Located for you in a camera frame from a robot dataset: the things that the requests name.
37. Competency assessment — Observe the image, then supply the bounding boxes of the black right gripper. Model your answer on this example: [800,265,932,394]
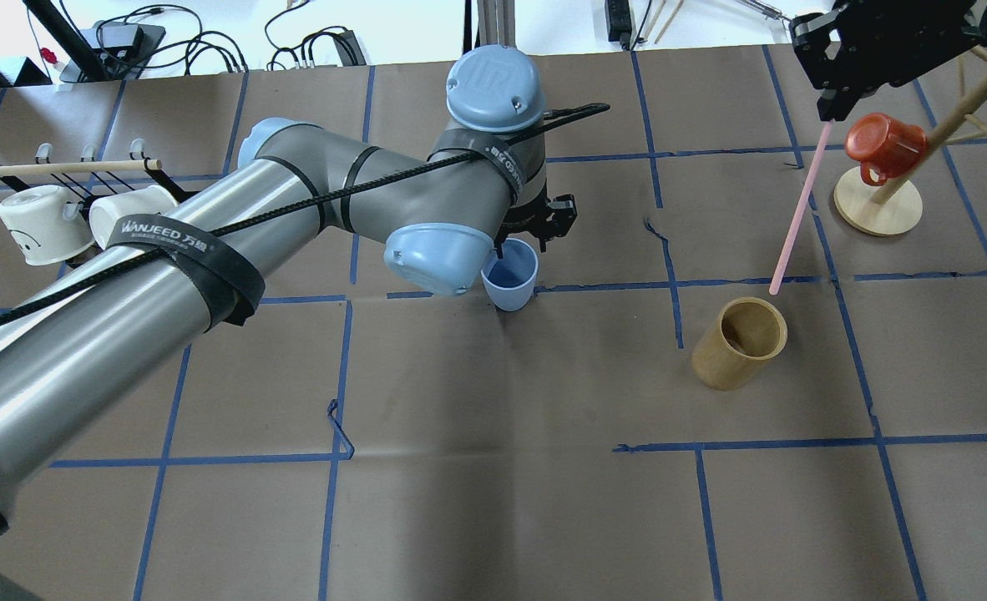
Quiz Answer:
[790,1,984,122]

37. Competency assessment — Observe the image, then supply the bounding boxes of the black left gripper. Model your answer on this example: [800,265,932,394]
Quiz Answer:
[493,194,578,254]

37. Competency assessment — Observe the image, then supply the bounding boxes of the blue plastic cup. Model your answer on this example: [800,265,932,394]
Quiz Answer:
[479,237,539,312]

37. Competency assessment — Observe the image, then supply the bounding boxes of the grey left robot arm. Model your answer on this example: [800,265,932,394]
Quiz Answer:
[0,45,609,536]

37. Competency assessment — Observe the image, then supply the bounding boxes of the white smiley cup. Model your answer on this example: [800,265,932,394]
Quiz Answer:
[89,185,179,251]

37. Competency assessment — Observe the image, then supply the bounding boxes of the white cup far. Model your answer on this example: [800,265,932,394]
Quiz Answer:
[0,185,95,266]

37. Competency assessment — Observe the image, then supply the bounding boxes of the red mug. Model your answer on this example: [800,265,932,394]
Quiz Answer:
[845,113,929,187]

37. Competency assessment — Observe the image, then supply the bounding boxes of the wooden mug tree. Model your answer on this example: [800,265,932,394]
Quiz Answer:
[833,46,987,237]

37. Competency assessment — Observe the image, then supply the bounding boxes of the bamboo cylinder holder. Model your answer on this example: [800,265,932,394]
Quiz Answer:
[691,297,788,391]

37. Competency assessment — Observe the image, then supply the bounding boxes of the brown paper table cover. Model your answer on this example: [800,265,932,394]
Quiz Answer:
[0,46,987,600]

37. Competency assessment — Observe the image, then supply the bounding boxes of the aluminium frame post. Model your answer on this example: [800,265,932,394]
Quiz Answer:
[469,0,518,48]

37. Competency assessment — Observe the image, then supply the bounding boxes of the black wire cup rack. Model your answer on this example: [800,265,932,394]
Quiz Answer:
[0,139,195,267]

